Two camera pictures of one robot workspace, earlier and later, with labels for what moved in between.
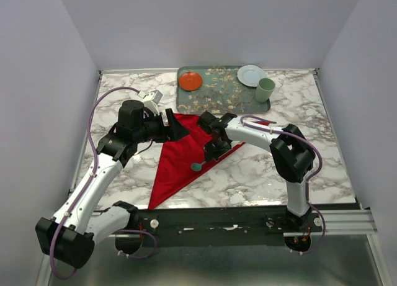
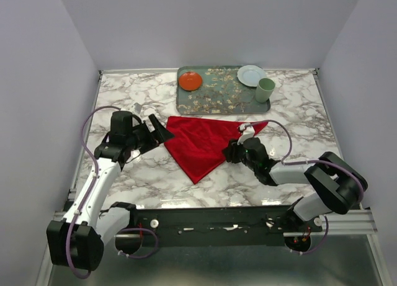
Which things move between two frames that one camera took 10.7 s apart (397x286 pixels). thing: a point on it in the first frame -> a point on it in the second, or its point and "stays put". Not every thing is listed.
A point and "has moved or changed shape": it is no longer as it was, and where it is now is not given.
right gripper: x=210 y=154 -> x=231 y=150
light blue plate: x=250 y=74 stays put
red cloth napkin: x=177 y=157 has moved or changed shape
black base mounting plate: x=247 y=227 stays put
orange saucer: x=190 y=81 stays put
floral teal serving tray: x=221 y=91 stays put
